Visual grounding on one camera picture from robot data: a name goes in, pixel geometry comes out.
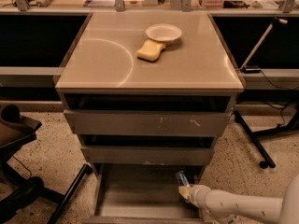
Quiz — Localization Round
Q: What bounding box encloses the black stand base right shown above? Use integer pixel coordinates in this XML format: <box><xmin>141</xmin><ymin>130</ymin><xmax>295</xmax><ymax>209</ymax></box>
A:
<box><xmin>233</xmin><ymin>100</ymin><xmax>299</xmax><ymax>169</ymax></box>

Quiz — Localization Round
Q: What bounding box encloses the grey drawer cabinet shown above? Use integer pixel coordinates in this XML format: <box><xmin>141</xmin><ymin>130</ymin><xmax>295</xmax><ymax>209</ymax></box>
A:
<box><xmin>53</xmin><ymin>10</ymin><xmax>247</xmax><ymax>173</ymax></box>

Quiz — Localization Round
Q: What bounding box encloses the drawer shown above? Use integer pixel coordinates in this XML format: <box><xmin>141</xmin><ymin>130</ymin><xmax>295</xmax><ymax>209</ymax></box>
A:
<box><xmin>81</xmin><ymin>164</ymin><xmax>206</xmax><ymax>224</ymax></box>
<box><xmin>64</xmin><ymin>110</ymin><xmax>231</xmax><ymax>137</ymax></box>
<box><xmin>81</xmin><ymin>146</ymin><xmax>213</xmax><ymax>165</ymax></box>

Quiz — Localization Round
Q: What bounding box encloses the middle drawer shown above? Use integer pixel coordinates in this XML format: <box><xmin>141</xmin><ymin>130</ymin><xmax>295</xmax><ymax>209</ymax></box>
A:
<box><xmin>81</xmin><ymin>146</ymin><xmax>213</xmax><ymax>165</ymax></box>

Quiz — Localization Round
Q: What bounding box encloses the black cable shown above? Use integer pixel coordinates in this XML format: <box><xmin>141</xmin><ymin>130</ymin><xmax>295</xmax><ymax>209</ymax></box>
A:
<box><xmin>260</xmin><ymin>68</ymin><xmax>299</xmax><ymax>128</ymax></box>

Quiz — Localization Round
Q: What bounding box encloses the top drawer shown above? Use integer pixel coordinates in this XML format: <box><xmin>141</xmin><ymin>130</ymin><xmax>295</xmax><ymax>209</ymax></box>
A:
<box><xmin>64</xmin><ymin>110</ymin><xmax>231</xmax><ymax>137</ymax></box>

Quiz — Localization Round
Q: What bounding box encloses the black stand leg left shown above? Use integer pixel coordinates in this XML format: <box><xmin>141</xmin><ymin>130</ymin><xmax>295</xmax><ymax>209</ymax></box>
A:
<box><xmin>47</xmin><ymin>164</ymin><xmax>93</xmax><ymax>224</ymax></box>

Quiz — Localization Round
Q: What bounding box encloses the white stand pole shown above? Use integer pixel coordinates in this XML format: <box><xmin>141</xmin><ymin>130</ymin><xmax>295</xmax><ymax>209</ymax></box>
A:
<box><xmin>240</xmin><ymin>17</ymin><xmax>288</xmax><ymax>73</ymax></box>

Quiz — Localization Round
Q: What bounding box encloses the white bowl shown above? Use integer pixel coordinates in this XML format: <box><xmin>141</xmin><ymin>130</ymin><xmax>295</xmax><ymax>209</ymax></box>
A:
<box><xmin>146</xmin><ymin>23</ymin><xmax>182</xmax><ymax>43</ymax></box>

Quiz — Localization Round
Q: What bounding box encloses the yellow sponge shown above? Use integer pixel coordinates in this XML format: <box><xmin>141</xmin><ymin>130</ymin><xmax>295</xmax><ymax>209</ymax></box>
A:
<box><xmin>136</xmin><ymin>39</ymin><xmax>166</xmax><ymax>62</ymax></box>

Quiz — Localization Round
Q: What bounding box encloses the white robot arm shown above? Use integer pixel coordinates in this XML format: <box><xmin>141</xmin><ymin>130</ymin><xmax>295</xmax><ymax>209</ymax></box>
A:
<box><xmin>176</xmin><ymin>172</ymin><xmax>299</xmax><ymax>224</ymax></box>

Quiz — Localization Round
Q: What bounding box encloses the bottom drawer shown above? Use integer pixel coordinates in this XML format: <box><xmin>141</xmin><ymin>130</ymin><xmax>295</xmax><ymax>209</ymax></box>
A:
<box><xmin>81</xmin><ymin>164</ymin><xmax>206</xmax><ymax>224</ymax></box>

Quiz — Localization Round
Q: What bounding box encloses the redbull can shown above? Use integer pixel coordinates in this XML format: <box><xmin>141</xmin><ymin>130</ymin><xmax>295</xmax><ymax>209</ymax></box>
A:
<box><xmin>175</xmin><ymin>171</ymin><xmax>190</xmax><ymax>188</ymax></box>

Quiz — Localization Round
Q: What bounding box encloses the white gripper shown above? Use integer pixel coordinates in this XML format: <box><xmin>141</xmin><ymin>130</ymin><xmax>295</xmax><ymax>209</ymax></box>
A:
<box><xmin>178</xmin><ymin>185</ymin><xmax>211</xmax><ymax>208</ymax></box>

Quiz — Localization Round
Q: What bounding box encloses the black office chair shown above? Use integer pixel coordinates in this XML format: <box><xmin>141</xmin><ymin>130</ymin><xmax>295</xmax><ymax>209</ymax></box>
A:
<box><xmin>0</xmin><ymin>104</ymin><xmax>64</xmax><ymax>222</ymax></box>

